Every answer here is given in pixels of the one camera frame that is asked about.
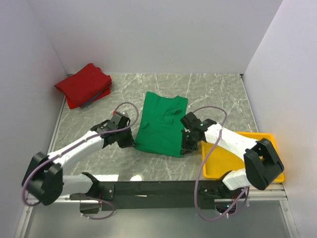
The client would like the green t shirt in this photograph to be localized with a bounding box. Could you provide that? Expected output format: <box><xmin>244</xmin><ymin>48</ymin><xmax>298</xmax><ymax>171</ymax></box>
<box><xmin>135</xmin><ymin>91</ymin><xmax>188</xmax><ymax>158</ymax></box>

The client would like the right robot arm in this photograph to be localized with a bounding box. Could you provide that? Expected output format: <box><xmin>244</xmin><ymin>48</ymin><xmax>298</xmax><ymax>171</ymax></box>
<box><xmin>181</xmin><ymin>119</ymin><xmax>285</xmax><ymax>198</ymax></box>

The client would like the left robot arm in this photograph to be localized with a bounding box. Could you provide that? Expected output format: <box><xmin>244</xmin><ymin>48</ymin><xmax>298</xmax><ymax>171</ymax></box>
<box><xmin>22</xmin><ymin>127</ymin><xmax>134</xmax><ymax>205</ymax></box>

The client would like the blue folded t shirt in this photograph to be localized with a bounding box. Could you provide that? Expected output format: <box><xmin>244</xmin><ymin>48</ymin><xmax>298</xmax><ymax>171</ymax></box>
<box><xmin>81</xmin><ymin>92</ymin><xmax>103</xmax><ymax>108</ymax></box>

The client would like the red folded t shirt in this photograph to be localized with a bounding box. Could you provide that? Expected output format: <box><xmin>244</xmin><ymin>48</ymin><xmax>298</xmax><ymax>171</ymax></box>
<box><xmin>55</xmin><ymin>63</ymin><xmax>112</xmax><ymax>109</ymax></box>

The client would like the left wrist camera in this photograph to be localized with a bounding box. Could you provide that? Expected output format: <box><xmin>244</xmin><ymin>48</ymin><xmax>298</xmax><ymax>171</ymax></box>
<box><xmin>91</xmin><ymin>112</ymin><xmax>130</xmax><ymax>133</ymax></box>

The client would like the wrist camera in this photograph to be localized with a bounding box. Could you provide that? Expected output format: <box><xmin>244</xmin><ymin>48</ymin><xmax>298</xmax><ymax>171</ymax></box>
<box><xmin>91</xmin><ymin>112</ymin><xmax>130</xmax><ymax>133</ymax></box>
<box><xmin>180</xmin><ymin>112</ymin><xmax>217</xmax><ymax>132</ymax></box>

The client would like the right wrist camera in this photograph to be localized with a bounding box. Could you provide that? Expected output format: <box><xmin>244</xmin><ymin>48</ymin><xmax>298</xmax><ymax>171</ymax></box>
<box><xmin>180</xmin><ymin>112</ymin><xmax>217</xmax><ymax>132</ymax></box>

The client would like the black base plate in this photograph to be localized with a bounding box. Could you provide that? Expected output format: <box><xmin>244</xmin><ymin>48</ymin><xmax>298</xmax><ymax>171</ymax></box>
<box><xmin>69</xmin><ymin>180</ymin><xmax>247</xmax><ymax>212</ymax></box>

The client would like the aluminium frame rail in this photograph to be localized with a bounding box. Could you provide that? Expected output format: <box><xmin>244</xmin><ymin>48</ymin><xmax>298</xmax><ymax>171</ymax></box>
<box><xmin>24</xmin><ymin>183</ymin><xmax>288</xmax><ymax>204</ymax></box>

